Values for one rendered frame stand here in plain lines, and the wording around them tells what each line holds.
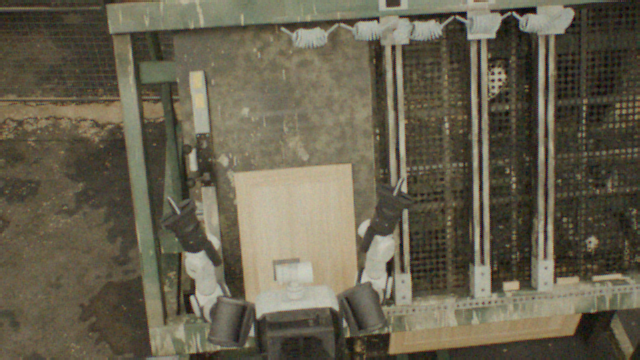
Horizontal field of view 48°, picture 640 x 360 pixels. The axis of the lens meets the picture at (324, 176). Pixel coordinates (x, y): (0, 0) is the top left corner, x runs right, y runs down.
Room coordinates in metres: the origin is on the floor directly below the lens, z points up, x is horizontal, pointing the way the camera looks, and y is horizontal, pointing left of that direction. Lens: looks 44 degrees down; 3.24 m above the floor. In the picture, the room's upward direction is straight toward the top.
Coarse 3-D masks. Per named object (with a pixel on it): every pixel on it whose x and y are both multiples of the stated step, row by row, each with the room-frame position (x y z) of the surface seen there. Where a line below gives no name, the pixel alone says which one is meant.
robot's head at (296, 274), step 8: (296, 264) 1.44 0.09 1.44; (304, 264) 1.43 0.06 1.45; (280, 272) 1.40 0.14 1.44; (288, 272) 1.41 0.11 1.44; (296, 272) 1.41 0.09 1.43; (304, 272) 1.41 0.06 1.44; (288, 280) 1.39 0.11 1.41; (296, 280) 1.40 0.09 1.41; (304, 280) 1.39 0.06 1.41; (288, 288) 1.39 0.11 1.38; (296, 288) 1.38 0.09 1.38; (304, 288) 1.40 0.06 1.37
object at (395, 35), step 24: (384, 0) 2.22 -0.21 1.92; (384, 24) 2.18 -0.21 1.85; (408, 24) 2.08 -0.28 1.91; (384, 48) 2.18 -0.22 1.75; (384, 72) 2.15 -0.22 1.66; (384, 96) 2.12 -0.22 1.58; (384, 120) 2.08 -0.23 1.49; (408, 240) 1.79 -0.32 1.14; (408, 264) 1.74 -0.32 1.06; (408, 288) 1.69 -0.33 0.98
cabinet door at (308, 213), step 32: (256, 192) 1.89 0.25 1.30; (288, 192) 1.90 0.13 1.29; (320, 192) 1.91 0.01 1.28; (352, 192) 1.91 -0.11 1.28; (256, 224) 1.82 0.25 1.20; (288, 224) 1.83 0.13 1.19; (320, 224) 1.84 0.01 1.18; (352, 224) 1.85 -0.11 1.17; (256, 256) 1.75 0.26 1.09; (288, 256) 1.76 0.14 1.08; (320, 256) 1.77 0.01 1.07; (352, 256) 1.78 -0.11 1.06; (256, 288) 1.69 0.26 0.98
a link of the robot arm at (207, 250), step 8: (208, 240) 1.51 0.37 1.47; (216, 240) 1.56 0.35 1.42; (184, 248) 1.49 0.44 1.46; (192, 248) 1.48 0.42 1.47; (200, 248) 1.49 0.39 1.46; (208, 248) 1.48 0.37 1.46; (216, 248) 1.54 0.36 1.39; (200, 256) 1.48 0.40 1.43; (208, 256) 1.48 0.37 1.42; (216, 256) 1.49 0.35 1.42; (216, 264) 1.48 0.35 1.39
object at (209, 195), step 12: (192, 72) 2.09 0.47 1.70; (192, 84) 2.07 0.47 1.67; (204, 84) 2.07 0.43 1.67; (192, 96) 2.04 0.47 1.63; (204, 96) 2.05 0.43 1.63; (204, 108) 2.03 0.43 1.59; (204, 120) 2.00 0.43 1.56; (204, 132) 1.98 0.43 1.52; (204, 192) 1.86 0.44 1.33; (204, 204) 1.83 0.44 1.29; (216, 204) 1.84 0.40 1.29; (204, 216) 1.81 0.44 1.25; (216, 216) 1.81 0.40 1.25; (216, 228) 1.79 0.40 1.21; (216, 276) 1.69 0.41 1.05
